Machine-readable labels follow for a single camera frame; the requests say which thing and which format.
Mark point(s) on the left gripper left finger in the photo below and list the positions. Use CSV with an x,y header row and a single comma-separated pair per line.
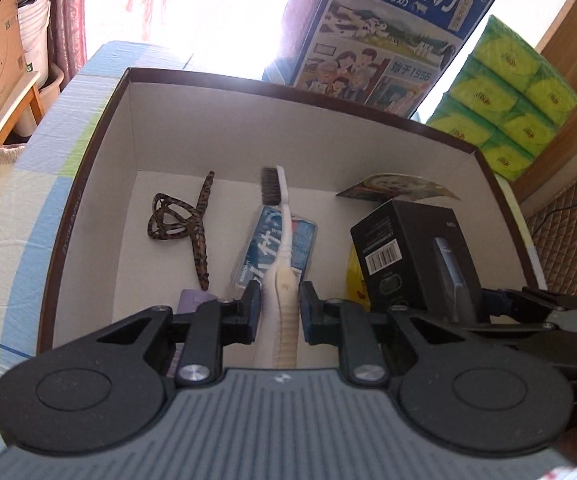
x,y
215,325

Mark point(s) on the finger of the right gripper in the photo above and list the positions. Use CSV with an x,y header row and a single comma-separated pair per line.
x,y
549,308
508,302

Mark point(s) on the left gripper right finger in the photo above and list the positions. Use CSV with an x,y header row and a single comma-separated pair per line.
x,y
345,325

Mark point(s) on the purple cosmetic tube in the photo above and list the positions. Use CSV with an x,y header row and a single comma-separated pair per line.
x,y
189,301

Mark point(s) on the yellow snack packet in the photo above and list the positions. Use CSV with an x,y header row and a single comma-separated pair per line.
x,y
356,289

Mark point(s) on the black electronics box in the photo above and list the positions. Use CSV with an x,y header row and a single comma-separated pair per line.
x,y
416,256

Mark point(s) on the leopard print hair claw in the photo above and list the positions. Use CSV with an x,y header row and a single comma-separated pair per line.
x,y
174,219

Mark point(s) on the white toothbrush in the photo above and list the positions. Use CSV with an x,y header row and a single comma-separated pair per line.
x,y
277,336

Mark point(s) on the brown cardboard storage box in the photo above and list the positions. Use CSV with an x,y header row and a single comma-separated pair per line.
x,y
165,190

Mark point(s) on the green tissue pack bundle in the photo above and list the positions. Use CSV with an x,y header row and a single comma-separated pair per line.
x,y
507,100

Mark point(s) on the checked pastel tablecloth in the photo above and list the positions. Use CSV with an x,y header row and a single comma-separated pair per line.
x,y
35,194

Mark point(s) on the wooden stool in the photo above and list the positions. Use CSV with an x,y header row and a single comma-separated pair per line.
x,y
24,95

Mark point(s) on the blue milk carton box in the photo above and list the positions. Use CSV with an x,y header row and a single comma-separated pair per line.
x,y
386,54

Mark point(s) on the white plastic buckets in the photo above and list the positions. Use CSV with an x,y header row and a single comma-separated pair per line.
x,y
34,17

